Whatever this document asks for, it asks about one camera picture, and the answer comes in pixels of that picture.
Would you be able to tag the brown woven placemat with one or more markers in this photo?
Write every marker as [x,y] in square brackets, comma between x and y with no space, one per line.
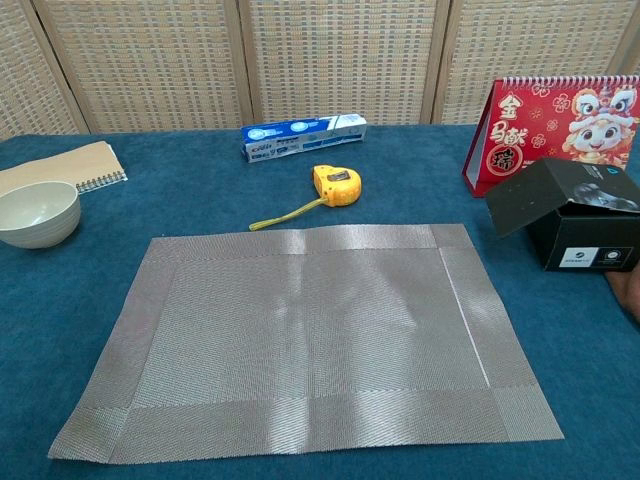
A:
[300,340]

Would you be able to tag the beige bowl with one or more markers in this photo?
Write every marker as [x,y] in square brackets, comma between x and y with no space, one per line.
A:
[35,220]

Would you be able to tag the yellow tape measure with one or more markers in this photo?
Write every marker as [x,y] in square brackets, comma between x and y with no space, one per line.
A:
[340,187]

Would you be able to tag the blue white toothpaste box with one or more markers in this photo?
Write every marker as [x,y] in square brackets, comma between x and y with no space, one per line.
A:
[300,137]

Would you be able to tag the blue tablecloth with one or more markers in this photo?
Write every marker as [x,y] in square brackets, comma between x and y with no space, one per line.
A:
[175,200]

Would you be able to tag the red desk calendar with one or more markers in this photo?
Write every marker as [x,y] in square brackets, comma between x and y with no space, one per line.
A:
[530,130]

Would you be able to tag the woven rattan folding screen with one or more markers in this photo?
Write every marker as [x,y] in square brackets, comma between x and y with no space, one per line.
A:
[150,65]

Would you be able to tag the black cardboard box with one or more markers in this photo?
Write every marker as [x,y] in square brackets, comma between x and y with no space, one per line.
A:
[570,242]

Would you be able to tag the tan spiral notebook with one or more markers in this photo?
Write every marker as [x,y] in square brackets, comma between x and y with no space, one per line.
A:
[60,165]

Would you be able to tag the brown cloth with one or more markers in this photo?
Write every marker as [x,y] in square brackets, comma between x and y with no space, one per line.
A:
[631,297]

